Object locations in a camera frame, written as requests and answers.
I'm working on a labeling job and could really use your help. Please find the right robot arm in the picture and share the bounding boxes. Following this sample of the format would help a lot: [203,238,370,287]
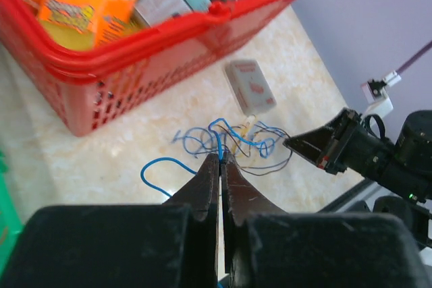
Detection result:
[283,108,431,248]

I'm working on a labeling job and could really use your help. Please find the grey packaged sponge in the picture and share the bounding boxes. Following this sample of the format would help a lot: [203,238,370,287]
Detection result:
[225,59,277,116]

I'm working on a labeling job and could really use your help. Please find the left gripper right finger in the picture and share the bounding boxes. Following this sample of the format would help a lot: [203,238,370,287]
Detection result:
[221,154,286,287]

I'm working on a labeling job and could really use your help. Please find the green compartment tray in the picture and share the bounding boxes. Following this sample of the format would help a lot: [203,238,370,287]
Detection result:
[0,152,22,269]

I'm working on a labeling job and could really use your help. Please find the red plastic shopping basket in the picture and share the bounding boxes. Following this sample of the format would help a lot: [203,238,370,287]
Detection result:
[1,0,294,136]

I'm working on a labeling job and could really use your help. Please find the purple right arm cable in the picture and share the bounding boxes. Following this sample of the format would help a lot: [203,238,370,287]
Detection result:
[396,40,432,75]

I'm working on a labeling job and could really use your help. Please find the blue wire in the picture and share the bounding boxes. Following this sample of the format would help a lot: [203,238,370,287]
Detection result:
[140,117,290,198]

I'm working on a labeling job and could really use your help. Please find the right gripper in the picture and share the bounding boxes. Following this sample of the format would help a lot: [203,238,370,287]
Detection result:
[283,108,394,178]

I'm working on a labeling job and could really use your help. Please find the orange snack box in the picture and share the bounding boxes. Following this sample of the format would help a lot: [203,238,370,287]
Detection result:
[37,0,136,51]

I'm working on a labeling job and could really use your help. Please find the yellow wire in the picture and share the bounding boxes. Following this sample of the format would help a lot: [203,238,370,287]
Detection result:
[232,115,259,154]

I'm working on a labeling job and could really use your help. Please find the black wire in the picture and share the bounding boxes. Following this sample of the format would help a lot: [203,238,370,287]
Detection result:
[215,124,294,177]

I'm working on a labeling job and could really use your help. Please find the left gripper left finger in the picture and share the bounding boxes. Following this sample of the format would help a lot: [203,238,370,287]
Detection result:
[164,154,219,287]

